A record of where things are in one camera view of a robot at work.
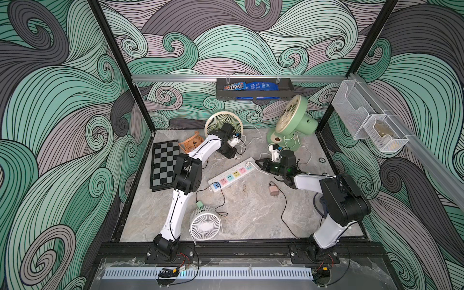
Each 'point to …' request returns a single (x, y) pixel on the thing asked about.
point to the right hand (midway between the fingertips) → (257, 161)
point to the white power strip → (231, 174)
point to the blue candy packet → (252, 86)
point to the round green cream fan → (215, 121)
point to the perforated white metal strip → (214, 272)
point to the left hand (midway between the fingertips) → (231, 151)
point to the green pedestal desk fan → (292, 122)
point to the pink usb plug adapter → (273, 191)
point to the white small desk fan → (205, 224)
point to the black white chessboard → (163, 158)
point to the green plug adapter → (200, 204)
